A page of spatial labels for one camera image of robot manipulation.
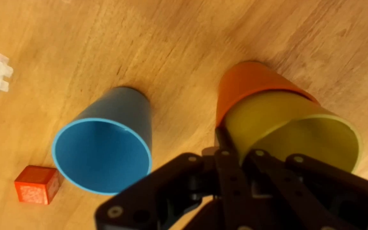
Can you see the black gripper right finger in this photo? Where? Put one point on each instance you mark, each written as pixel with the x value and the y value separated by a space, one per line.
pixel 312 196

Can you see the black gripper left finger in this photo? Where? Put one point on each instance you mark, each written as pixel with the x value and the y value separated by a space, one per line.
pixel 172 196

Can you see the blue plastic cup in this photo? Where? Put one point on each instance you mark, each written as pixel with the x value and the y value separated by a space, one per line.
pixel 103 158

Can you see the yellow plastic cup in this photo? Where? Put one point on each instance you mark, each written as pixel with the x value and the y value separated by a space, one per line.
pixel 269 119

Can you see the orange plastic cup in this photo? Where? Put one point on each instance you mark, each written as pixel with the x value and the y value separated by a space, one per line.
pixel 252 81

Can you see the red cube block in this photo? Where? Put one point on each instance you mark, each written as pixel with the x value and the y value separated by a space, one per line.
pixel 38 186

